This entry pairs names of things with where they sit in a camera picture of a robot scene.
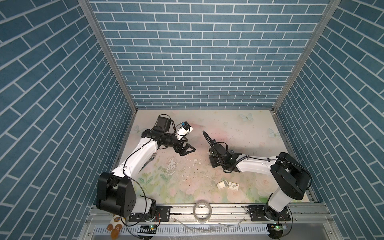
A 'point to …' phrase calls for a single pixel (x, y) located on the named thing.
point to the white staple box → (233, 186)
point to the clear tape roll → (202, 211)
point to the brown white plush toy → (115, 226)
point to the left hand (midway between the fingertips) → (189, 144)
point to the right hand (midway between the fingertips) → (211, 155)
